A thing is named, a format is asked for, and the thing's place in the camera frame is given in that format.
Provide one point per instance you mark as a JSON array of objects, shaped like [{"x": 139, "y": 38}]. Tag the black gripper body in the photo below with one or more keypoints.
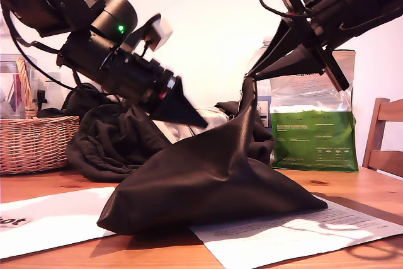
[
  {"x": 343, "y": 14},
  {"x": 135, "y": 80}
]

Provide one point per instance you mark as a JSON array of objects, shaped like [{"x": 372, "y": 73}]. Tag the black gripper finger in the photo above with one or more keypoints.
[
  {"x": 179, "y": 108},
  {"x": 280, "y": 45},
  {"x": 302, "y": 64}
]

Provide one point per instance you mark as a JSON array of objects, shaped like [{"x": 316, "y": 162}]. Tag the black zip bag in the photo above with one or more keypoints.
[{"x": 204, "y": 187}]

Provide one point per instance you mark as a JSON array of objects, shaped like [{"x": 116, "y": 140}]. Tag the large clear water bottle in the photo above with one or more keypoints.
[{"x": 265, "y": 111}]

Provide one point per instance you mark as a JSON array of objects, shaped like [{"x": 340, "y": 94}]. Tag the black hoodie with grey lining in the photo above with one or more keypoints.
[{"x": 104, "y": 143}]

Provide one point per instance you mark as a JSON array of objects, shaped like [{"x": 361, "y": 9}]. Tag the green and silver pouch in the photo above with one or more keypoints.
[{"x": 315, "y": 143}]

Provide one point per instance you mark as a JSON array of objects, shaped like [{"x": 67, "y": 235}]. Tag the white bottle with cap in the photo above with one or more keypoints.
[{"x": 53, "y": 95}]

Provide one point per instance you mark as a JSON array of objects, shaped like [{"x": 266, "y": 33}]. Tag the small black object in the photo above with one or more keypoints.
[{"x": 41, "y": 99}]

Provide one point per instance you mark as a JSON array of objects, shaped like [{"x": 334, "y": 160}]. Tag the wooden chair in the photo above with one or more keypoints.
[{"x": 374, "y": 130}]

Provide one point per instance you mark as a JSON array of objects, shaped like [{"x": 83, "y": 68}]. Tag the clear jar with grey lid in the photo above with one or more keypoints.
[{"x": 9, "y": 73}]

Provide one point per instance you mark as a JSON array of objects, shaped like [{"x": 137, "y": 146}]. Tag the white printed paper sheet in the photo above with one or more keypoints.
[{"x": 267, "y": 247}]

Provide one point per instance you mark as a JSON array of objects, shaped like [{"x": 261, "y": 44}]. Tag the white paper with black sticker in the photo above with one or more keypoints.
[{"x": 47, "y": 225}]

